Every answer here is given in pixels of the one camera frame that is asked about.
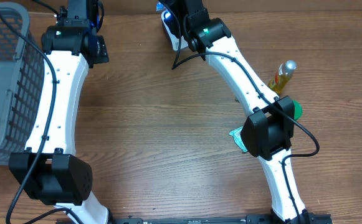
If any teal white large packet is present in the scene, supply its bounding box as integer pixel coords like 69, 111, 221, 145
229, 126, 248, 153

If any yellow bottle with silver cap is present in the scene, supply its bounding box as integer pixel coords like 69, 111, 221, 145
268, 60, 297, 95

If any green lid white jar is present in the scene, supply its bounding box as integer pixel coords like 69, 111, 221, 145
293, 100, 303, 121

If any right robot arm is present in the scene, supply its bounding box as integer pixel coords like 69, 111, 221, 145
159, 1, 313, 223

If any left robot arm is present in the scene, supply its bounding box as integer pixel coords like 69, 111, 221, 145
9, 1, 113, 223

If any white barcode scanner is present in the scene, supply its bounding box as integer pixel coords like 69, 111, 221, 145
161, 9, 179, 51

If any grey plastic shopping basket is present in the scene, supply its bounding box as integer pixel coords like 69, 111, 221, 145
0, 2, 44, 166

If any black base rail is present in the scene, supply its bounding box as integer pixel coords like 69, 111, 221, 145
55, 213, 333, 224

